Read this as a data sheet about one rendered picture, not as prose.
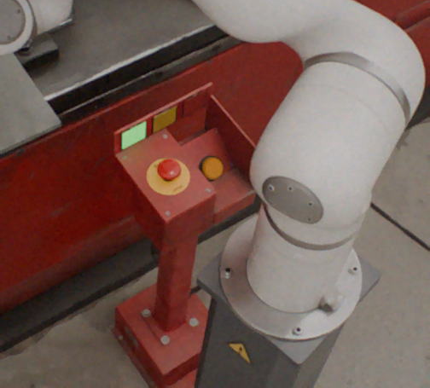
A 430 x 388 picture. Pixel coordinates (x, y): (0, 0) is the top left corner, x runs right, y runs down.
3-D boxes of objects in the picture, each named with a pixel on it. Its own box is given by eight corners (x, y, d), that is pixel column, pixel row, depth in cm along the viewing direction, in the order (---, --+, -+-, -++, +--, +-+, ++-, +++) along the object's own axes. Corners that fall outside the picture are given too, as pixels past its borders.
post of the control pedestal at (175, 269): (166, 334, 217) (179, 214, 172) (153, 315, 219) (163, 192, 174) (186, 321, 219) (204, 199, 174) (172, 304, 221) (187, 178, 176)
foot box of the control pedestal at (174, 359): (169, 415, 220) (171, 397, 210) (109, 330, 229) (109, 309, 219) (240, 368, 227) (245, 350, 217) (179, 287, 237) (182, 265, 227)
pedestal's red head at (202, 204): (162, 256, 167) (166, 203, 152) (113, 189, 174) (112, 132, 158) (254, 202, 175) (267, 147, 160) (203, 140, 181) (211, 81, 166)
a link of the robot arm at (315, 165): (380, 191, 115) (436, 66, 95) (313, 313, 106) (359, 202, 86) (291, 146, 118) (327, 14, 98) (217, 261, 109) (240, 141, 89)
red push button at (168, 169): (165, 193, 161) (165, 181, 158) (151, 175, 162) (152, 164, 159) (184, 182, 162) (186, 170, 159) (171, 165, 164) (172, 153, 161)
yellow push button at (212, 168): (204, 182, 172) (209, 182, 170) (195, 164, 171) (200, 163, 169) (222, 173, 173) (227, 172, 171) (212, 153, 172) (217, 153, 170)
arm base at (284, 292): (388, 274, 131) (425, 204, 115) (300, 371, 122) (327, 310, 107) (281, 188, 136) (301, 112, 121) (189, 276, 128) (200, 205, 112)
